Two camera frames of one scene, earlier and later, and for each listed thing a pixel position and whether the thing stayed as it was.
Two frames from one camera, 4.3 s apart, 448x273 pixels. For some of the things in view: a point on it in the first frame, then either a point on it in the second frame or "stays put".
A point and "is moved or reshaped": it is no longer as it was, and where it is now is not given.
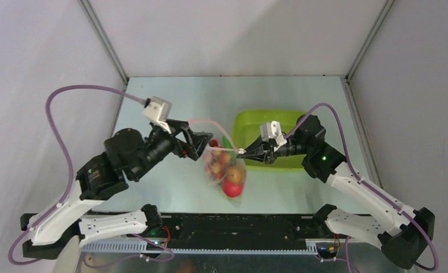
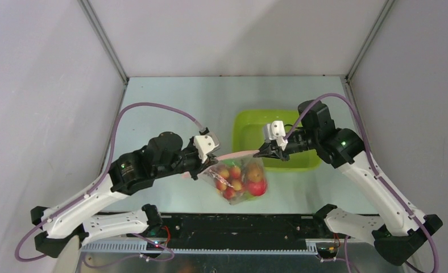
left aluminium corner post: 95,22 stays put
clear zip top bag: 224,162 is moved or reshaped
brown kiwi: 235,174 → 254,173
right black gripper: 268,152 → 275,149
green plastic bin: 247,128 stays put
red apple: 232,189 → 256,189
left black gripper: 177,127 → 199,166
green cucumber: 226,143 → 233,161
